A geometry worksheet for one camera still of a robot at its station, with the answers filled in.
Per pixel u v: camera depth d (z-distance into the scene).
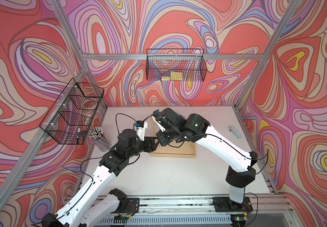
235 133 0.99
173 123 0.45
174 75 0.91
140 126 0.62
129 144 0.52
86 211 0.41
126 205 0.72
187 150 0.93
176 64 0.96
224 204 0.73
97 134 0.82
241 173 0.44
